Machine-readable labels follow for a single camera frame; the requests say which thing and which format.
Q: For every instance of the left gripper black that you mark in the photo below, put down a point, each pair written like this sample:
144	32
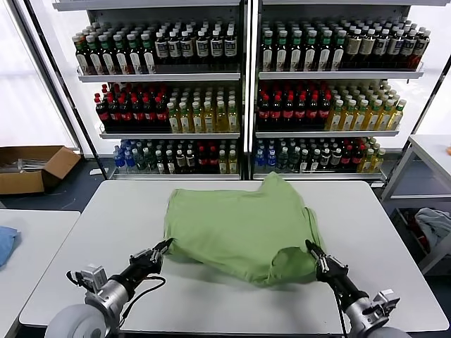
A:
141	265

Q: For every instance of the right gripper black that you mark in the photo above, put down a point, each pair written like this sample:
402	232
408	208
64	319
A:
333	273

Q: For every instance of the green polo shirt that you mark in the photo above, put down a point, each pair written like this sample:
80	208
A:
239	229

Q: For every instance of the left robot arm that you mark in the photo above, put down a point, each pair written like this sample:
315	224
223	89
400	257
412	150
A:
105	295

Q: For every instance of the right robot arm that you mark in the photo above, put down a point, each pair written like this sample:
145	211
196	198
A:
357	313

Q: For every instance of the small dark drink bottle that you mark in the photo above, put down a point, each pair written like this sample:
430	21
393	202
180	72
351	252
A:
190	160
336	158
180	160
325	158
170	162
303	160
160	162
314	160

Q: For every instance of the dark green drink bottle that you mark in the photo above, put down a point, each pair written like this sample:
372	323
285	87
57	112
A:
282	160
150	160
140	160

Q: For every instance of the blue drink bottle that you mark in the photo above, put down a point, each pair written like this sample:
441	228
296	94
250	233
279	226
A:
259	158
129	160
271	158
118	160

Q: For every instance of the red cap cola bottle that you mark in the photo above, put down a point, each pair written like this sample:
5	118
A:
264	112
313	112
276	112
113	116
102	116
125	116
149	116
347	156
202	158
137	116
288	112
300	112
212	158
357	156
161	116
325	112

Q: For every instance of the small white floor scrap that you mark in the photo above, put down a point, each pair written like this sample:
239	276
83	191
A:
95	172

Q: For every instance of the yellow juice bottle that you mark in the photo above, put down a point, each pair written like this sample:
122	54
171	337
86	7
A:
173	121
361	118
349	118
221	121
233	121
222	162
232	162
397	116
185	121
385	118
368	160
336	118
378	160
197	121
208	121
373	118

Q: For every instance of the red cloth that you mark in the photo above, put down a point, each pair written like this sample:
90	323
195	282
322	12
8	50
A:
423	239

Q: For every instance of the pale blue crumpled cloth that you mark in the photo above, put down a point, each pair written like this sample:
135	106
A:
433	222

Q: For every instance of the blue folded cloth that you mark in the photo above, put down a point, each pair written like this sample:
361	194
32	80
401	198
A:
7	246

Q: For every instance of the brown cardboard box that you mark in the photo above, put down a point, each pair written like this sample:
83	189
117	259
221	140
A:
21	183

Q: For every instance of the clear plastic packaging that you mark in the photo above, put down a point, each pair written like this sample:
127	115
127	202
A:
28	164

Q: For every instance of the metal beverage shelf unit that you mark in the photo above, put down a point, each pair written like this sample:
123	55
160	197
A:
158	76
338	74

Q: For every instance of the green cap dark tea bottle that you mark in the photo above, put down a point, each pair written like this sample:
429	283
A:
107	58
324	53
267	53
121	58
82	58
338	53
148	58
295	53
135	58
310	53
281	53
95	58

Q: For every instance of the white label dark drink bottle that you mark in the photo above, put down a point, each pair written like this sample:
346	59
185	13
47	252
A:
230	47
202	47
420	49
161	47
395	47
408	47
381	47
216	47
186	47
174	47

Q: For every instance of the beige label dark drink bottle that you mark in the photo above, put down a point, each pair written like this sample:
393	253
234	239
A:
367	47
353	47

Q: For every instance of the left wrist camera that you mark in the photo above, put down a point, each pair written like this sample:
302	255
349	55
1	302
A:
93	276

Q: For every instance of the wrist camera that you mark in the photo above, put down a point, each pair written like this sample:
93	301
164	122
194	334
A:
93	276
385	303

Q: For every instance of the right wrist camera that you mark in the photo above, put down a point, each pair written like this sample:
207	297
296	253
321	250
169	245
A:
385	303

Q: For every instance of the white frame side table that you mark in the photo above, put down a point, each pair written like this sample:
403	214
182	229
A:
428	142

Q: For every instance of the dark window frame post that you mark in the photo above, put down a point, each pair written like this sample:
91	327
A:
54	70

